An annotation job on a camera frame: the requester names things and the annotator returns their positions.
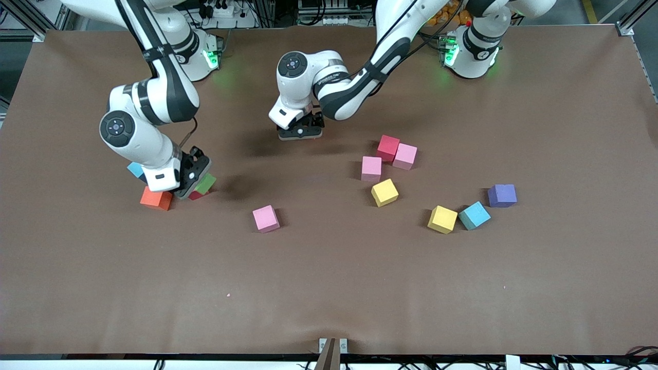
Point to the green foam cube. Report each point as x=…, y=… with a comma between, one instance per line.
x=207, y=184

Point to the notched purple foam cube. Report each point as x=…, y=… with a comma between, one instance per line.
x=501, y=196

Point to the white power strip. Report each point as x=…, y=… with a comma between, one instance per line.
x=221, y=11

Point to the light blue foam cube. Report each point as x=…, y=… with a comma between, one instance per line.
x=134, y=169

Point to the teal foam cube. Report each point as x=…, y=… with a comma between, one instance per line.
x=474, y=215

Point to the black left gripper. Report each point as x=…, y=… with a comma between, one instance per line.
x=314, y=121

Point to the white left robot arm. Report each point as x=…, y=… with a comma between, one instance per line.
x=303, y=87

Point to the brown table cover sheet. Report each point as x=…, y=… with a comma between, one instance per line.
x=329, y=282

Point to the metal bracket with brown strip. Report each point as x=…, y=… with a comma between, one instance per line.
x=331, y=354

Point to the yellow foam cube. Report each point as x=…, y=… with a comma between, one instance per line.
x=442, y=219
x=384, y=192

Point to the notched pink foam cube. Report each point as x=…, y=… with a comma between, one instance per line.
x=405, y=156

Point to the red foam cube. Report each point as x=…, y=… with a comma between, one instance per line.
x=388, y=147
x=195, y=196

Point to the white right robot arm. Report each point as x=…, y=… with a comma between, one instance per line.
x=132, y=148

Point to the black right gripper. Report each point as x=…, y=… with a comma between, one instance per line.
x=197, y=155

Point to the dark electronics rack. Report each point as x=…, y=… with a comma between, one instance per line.
x=334, y=10

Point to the orange yellow toy pile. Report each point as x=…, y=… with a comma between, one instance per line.
x=455, y=19

